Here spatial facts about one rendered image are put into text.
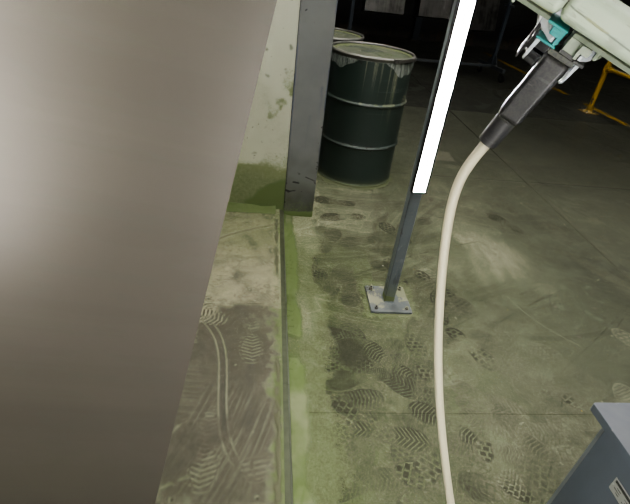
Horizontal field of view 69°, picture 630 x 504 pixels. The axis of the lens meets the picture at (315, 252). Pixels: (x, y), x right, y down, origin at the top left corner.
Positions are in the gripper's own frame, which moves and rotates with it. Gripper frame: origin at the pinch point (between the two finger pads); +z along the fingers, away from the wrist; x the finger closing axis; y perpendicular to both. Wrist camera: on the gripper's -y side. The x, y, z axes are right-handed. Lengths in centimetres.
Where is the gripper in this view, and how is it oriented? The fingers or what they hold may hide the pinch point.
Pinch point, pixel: (571, 40)
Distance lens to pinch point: 66.1
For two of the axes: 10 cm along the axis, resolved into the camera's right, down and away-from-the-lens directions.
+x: -8.1, -5.9, 0.3
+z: -4.5, 5.8, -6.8
